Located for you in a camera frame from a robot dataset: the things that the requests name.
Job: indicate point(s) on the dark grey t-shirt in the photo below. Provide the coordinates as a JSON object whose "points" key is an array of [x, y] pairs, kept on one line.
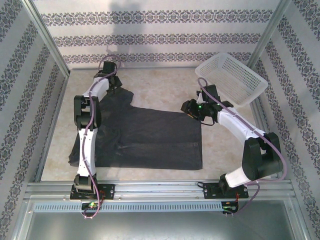
{"points": [[155, 140]]}

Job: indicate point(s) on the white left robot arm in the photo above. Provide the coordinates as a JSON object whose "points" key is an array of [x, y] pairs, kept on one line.
{"points": [[86, 150]]}

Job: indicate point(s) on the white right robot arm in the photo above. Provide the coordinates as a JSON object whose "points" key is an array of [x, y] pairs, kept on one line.
{"points": [[235, 122]]}

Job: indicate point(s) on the white plastic mesh basket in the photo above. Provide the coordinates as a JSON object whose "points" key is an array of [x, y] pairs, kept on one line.
{"points": [[232, 77]]}

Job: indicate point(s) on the right controller board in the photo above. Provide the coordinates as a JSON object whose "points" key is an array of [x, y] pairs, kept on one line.
{"points": [[230, 206]]}

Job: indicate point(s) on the controller board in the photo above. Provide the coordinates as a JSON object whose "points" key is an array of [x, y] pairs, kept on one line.
{"points": [[92, 206], [230, 206]]}

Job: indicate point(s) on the left controller board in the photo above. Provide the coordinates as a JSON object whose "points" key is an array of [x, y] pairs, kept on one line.
{"points": [[92, 206]]}

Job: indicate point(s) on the aluminium frame post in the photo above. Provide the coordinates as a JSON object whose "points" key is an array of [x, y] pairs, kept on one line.
{"points": [[47, 37], [268, 35]]}

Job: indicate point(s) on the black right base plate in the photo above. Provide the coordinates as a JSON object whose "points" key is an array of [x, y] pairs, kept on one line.
{"points": [[211, 191]]}

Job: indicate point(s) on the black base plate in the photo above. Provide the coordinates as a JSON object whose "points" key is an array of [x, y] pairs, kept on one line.
{"points": [[211, 191], [106, 191]]}

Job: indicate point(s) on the aluminium mounting rail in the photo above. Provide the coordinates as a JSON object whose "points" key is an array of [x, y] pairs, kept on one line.
{"points": [[160, 188]]}

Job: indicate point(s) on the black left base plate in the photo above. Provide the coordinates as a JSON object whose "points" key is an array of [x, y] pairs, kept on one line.
{"points": [[106, 191]]}

